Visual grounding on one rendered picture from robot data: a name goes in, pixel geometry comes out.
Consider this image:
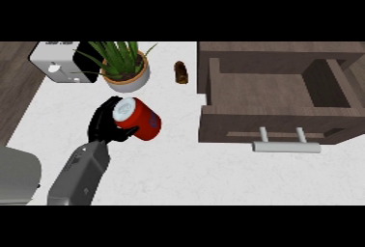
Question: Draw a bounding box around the brown wooden cabinet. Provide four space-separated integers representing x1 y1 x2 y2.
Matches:
197 41 365 109

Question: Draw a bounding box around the green potted plant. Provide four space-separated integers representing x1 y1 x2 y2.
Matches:
71 41 160 94

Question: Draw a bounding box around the grey rounded object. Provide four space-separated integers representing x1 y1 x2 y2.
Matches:
0 146 43 206

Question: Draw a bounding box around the white toaster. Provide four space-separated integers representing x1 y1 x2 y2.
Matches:
27 41 105 84

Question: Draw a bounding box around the red can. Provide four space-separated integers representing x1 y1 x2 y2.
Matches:
111 96 163 142

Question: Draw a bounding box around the brown oblong object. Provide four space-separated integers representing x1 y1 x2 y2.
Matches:
173 60 189 85

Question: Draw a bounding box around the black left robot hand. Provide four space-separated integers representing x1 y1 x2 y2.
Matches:
87 95 142 145

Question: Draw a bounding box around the brown wooden drawer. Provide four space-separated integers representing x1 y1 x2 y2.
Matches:
197 57 365 146

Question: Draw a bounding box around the grey drawer handle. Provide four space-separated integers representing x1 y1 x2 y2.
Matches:
251 126 322 154

